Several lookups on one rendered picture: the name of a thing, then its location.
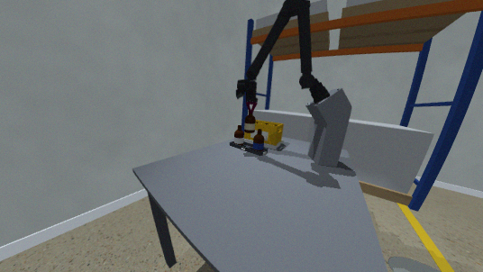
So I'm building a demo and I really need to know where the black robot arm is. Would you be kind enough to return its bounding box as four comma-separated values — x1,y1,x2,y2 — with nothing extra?
236,0,330,104

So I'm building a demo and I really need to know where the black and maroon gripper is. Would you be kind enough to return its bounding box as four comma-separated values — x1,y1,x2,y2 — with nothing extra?
246,90,258,113

